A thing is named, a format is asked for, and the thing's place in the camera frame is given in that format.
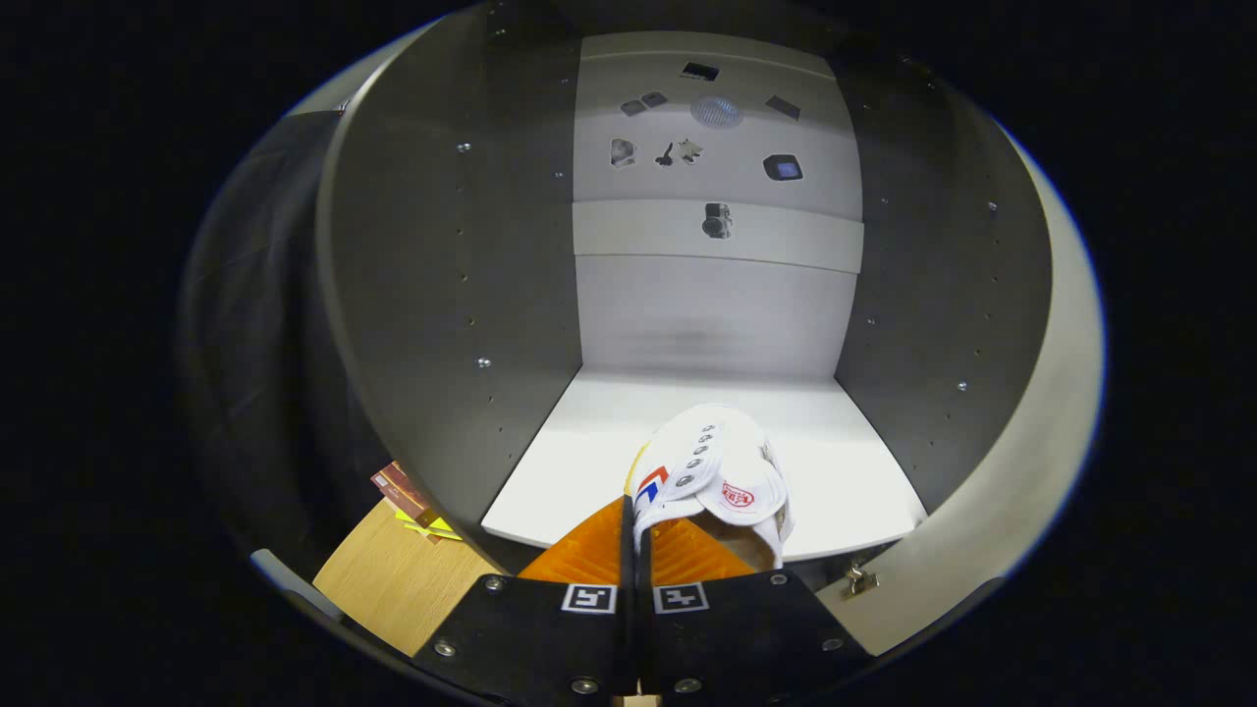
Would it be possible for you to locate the white cabinet shelf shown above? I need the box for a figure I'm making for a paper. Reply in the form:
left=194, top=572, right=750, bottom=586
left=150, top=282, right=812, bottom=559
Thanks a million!
left=479, top=365, right=929, bottom=563

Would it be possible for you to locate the white canvas shoe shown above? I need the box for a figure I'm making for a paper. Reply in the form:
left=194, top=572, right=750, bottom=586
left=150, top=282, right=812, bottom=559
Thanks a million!
left=625, top=403, right=796, bottom=571

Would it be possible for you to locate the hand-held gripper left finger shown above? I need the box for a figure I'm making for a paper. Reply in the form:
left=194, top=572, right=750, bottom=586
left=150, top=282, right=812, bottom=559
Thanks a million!
left=410, top=495, right=639, bottom=707

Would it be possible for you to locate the yellow book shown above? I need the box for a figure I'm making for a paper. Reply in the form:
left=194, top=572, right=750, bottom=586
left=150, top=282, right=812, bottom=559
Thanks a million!
left=395, top=506, right=463, bottom=543

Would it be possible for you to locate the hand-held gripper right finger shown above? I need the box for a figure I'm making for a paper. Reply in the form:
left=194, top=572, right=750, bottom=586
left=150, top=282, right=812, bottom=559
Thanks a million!
left=638, top=517, right=874, bottom=707

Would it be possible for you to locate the dark grey shoe cabinet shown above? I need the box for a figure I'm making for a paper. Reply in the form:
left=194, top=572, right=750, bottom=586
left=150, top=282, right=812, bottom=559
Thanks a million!
left=314, top=0, right=1057, bottom=571

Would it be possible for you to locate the black backdrop cloth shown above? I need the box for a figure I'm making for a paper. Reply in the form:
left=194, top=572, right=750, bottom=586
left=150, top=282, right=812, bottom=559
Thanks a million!
left=177, top=108, right=394, bottom=590

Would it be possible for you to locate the brown cover book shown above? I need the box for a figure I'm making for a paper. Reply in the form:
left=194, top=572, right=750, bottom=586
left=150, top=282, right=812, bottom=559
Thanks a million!
left=370, top=462, right=443, bottom=531

